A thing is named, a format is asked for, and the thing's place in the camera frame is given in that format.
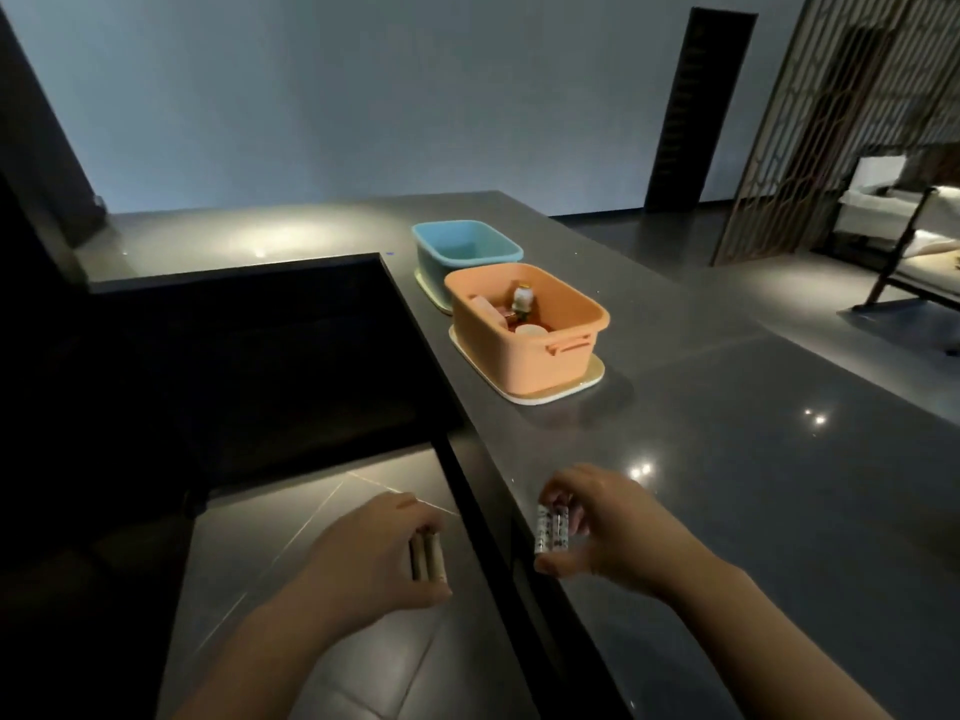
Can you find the person's right hand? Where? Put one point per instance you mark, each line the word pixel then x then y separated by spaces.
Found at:
pixel 637 539

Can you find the person's left hand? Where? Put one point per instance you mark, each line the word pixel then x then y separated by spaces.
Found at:
pixel 360 562

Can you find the person's right thumb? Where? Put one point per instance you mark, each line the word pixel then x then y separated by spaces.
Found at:
pixel 561 565

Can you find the person's left thumb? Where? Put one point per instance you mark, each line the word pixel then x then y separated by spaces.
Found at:
pixel 429 598

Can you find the white printed battery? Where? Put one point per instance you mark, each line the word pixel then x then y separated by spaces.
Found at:
pixel 543 530
pixel 562 529

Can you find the beige cylindrical battery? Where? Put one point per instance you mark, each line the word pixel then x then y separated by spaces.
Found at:
pixel 436 558

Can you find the person's right forearm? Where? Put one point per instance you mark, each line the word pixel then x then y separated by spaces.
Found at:
pixel 765 652

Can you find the person's left forearm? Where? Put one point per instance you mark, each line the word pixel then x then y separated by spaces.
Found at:
pixel 262 659

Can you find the cream basket lid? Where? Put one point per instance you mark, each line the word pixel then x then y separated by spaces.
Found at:
pixel 592 382

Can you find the orange plastic basket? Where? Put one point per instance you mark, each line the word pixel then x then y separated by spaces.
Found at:
pixel 559 359

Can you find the white round cup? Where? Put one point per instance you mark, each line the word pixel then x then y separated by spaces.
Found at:
pixel 530 330

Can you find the pink box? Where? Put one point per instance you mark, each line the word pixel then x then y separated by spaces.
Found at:
pixel 489 307

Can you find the black cabinet panel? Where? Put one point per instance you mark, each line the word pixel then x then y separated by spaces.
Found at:
pixel 247 367

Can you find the pale green basket lid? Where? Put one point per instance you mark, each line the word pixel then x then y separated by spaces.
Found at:
pixel 429 290

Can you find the blue plastic basket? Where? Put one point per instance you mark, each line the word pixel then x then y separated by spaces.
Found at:
pixel 442 263

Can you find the dark doorway panel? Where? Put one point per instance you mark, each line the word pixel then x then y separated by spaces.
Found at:
pixel 697 112

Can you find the wooden armchair with white cushions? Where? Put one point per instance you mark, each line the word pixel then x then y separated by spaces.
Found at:
pixel 911 224

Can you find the wooden lattice screen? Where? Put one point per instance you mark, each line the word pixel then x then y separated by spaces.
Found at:
pixel 817 89

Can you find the dark slanted wall panel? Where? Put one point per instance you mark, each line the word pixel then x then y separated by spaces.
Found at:
pixel 37 142

